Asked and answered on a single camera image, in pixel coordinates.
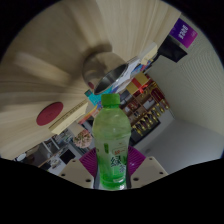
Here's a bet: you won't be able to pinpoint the purple sign board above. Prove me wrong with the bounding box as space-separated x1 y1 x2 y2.
169 17 199 49

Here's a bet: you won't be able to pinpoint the green tea bottle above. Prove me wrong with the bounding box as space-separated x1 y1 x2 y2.
91 93 132 191

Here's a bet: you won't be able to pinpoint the white booklet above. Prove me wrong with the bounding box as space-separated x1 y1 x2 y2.
128 56 148 81

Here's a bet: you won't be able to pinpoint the yellow gift box red ribbon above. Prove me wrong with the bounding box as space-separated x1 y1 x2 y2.
125 72 150 95

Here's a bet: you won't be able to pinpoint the flat round red coaster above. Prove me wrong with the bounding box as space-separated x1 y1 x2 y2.
35 101 64 127

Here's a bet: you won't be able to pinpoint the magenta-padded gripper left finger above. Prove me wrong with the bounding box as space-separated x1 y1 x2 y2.
58 147 99 189

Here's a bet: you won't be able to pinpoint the large cream book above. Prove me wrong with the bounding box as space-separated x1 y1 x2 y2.
48 99 89 135

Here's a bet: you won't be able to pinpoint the black computer monitor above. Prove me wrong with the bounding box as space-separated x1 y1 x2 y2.
60 148 76 165

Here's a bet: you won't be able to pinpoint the wooden shelf unit with trophies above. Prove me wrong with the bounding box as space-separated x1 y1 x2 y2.
121 81 170 138

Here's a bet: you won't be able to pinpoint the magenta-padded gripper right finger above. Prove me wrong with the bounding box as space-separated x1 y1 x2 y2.
125 145 169 189

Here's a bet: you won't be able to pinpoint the long wooden side desk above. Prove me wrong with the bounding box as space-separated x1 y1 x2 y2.
14 136 78 174

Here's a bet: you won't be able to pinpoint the small cream book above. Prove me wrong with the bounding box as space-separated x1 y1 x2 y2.
139 42 159 66

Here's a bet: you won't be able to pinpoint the pink flowers in white pot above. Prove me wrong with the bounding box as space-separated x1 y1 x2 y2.
73 129 93 149

